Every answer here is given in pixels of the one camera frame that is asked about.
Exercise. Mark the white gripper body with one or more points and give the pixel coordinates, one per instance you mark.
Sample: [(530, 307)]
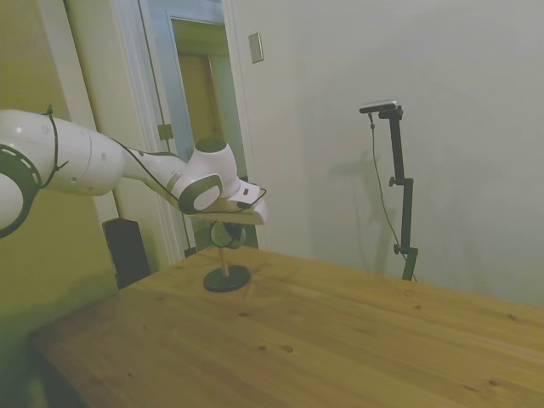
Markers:
[(251, 193)]

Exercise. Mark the dark mug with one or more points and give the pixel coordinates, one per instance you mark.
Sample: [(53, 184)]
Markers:
[(225, 234)]

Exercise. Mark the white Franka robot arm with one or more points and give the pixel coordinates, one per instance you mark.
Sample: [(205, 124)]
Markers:
[(85, 157)]

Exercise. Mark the mug stand with black base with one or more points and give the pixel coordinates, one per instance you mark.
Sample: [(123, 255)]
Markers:
[(226, 280)]

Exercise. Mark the tan wooden plate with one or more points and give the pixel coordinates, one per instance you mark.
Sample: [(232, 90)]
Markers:
[(238, 217)]

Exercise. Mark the metal door hinge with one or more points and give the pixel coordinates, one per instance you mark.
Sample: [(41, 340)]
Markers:
[(165, 132)]

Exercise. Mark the grey open door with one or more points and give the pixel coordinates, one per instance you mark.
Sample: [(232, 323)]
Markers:
[(178, 102)]

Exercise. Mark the light switch wall plate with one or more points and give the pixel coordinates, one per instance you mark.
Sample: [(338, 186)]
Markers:
[(256, 47)]

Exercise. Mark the black camera stand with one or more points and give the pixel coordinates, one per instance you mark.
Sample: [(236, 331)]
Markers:
[(404, 191)]

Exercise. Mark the black exterior camera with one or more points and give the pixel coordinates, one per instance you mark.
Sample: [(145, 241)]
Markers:
[(380, 106)]

